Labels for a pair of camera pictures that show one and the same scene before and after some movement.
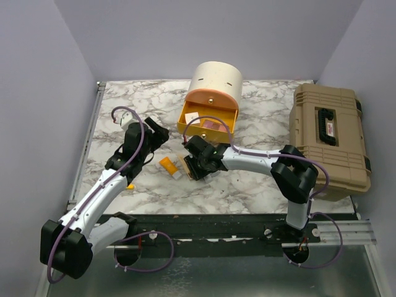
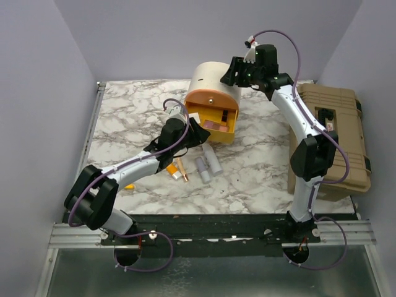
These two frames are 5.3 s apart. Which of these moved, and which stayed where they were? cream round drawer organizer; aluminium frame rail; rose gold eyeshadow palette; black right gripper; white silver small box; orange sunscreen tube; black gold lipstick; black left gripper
Moved: black left gripper; black gold lipstick; black right gripper
Stayed: rose gold eyeshadow palette; aluminium frame rail; white silver small box; orange sunscreen tube; cream round drawer organizer
